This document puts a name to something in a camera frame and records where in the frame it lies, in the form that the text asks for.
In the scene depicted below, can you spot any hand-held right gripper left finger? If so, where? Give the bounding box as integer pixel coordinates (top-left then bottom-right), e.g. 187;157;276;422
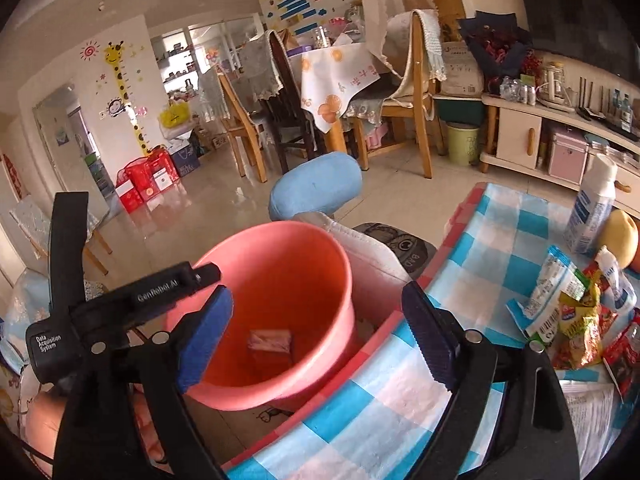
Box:
54;285;235;480

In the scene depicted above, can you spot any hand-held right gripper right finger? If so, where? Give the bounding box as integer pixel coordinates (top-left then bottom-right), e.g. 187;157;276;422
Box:
402;281;581;480

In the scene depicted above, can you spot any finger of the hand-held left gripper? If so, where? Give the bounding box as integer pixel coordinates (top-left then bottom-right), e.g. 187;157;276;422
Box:
49;192;90;318

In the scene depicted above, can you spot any pink plastic bucket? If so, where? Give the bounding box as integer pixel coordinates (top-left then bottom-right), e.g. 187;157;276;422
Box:
165;220;358;411

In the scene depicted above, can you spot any white green snack wrapper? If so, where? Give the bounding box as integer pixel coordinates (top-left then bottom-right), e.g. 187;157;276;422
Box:
506;245;591;346

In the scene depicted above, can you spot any yellow snack wrapper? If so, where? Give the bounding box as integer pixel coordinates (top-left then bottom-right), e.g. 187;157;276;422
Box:
550;287;606;371

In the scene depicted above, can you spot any small red wrapper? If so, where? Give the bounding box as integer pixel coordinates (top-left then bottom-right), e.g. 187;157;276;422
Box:
582;262;608;286

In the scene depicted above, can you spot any white printed wrapper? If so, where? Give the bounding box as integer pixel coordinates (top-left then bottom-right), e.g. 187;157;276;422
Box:
560;380;631;480

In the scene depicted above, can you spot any crushed white plastic bottle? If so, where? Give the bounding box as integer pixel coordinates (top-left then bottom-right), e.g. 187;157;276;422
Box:
594;246;638;321

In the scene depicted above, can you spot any red black drink packet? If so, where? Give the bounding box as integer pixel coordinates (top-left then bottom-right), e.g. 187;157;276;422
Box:
602;320;640;401

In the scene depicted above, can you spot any person's left hand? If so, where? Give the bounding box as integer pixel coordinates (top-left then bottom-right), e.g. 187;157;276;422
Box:
25;386;168;476

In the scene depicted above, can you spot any wooden chair with floral cover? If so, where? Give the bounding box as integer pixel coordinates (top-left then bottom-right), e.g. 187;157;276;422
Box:
9;195;113;277

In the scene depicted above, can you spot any pink snack wrapper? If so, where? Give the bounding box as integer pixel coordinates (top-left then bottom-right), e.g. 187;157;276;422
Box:
247;329;293;361

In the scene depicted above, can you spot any dark printed floor mat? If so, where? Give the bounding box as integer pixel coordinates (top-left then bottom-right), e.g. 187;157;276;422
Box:
352;222;438;288

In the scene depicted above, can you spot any white fabric cushion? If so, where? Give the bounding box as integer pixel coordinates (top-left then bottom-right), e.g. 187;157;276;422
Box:
295;211;413;311

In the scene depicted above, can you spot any blue white checkered tablecloth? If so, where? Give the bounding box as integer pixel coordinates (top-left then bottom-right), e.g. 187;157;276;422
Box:
222;182;640;480

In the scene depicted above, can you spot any yellow bag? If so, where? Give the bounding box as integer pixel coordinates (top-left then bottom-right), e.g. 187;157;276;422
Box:
159;100;192;130

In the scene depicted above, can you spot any blue padded stool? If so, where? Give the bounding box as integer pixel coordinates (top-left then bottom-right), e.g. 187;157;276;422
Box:
269;152;363;222

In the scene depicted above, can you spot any green waste bin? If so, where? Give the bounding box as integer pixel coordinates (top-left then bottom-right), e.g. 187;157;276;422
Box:
446;122;481;166

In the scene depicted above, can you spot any light wooden chair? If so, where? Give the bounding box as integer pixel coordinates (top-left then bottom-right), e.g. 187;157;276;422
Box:
217;67;281;183

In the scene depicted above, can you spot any yellow pear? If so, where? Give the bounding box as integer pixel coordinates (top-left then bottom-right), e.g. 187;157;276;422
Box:
597;208;640;271

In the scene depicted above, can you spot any cream TV cabinet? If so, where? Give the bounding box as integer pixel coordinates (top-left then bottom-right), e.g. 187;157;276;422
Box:
480;92;640;211

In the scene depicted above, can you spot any dark green box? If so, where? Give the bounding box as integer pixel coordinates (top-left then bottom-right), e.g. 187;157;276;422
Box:
434;97;486;126

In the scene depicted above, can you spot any pink metal case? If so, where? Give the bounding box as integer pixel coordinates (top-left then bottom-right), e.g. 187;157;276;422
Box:
547;127;590;186

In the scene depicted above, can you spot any dark wooden chair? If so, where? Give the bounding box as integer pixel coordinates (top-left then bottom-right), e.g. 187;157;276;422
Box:
260;30;321;173

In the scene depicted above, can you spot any wooden chair with knit cover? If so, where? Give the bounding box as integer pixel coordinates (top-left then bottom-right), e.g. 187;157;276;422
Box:
345;10;448;179

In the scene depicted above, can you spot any group of small glass bottles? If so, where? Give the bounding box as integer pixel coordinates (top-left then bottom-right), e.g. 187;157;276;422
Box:
497;75;536;103

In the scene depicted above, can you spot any grey lace chair cover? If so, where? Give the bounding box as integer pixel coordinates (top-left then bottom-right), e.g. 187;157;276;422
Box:
237;32;286;103

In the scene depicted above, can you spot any white sack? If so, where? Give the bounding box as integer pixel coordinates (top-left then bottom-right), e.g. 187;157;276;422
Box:
440;40;486;97

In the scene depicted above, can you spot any orange print tablecloth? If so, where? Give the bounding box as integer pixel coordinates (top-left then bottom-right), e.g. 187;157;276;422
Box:
300;42;401;133

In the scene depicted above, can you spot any glass electric kettle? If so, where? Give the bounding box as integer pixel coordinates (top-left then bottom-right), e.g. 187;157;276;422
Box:
537;62;576;111

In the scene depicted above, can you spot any black router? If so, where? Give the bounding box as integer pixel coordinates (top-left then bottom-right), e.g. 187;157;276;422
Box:
575;75;608;121

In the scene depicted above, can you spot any dark wrapped flower bouquet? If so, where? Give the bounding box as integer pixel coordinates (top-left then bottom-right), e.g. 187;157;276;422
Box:
457;10;533;98

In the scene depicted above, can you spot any white lace food cover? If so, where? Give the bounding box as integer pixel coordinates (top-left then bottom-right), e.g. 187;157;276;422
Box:
361;0;438;81

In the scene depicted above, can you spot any black television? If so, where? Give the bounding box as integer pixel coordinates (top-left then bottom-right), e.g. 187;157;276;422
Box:
520;0;640;76

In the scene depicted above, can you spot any giraffe wall sticker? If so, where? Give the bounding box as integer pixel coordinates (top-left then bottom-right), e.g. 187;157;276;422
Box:
102;42;153;158

